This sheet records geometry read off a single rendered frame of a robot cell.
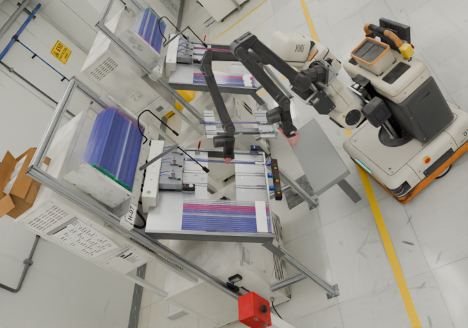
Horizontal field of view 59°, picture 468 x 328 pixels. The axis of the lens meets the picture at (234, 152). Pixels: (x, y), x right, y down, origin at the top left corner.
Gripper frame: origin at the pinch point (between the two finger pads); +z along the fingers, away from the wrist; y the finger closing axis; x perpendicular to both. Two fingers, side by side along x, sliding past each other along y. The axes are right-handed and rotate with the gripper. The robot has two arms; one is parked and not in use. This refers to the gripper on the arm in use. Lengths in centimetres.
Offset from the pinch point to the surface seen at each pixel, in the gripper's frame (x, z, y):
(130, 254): -53, 30, 51
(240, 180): 9.2, 10.2, 5.3
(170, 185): -33.8, 5.5, 17.5
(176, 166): -31.4, 4.1, 2.4
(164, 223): -35, 10, 43
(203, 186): -13.8, 10.0, 13.1
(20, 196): -105, -14, 47
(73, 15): -176, 55, -282
